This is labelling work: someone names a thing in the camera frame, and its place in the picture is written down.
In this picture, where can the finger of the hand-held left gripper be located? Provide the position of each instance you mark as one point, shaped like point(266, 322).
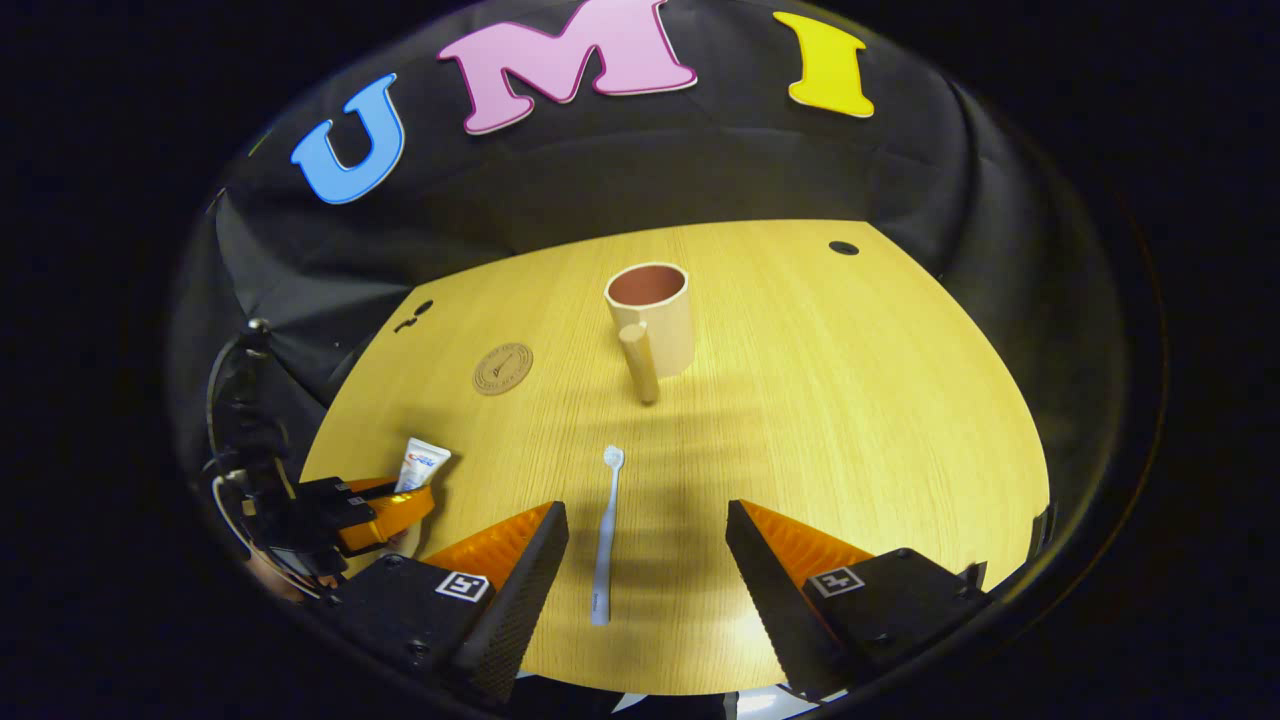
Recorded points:
point(395, 515)

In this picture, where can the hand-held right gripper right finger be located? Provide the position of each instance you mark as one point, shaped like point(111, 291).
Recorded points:
point(775, 610)

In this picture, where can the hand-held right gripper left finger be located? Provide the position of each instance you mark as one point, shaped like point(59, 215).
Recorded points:
point(520, 610)

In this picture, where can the white toothpaste tube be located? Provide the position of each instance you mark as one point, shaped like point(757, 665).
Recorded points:
point(422, 462)

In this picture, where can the white toothbrush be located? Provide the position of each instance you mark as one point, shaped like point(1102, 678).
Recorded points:
point(606, 540)

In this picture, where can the round cork coaster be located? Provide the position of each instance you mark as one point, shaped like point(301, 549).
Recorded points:
point(503, 369)

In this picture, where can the beige cup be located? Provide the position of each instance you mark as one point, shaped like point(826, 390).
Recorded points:
point(668, 330)

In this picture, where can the wooden desktop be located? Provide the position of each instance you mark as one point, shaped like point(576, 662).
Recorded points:
point(820, 400)

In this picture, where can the black backdrop cloth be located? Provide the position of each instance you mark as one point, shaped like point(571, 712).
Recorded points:
point(640, 170)

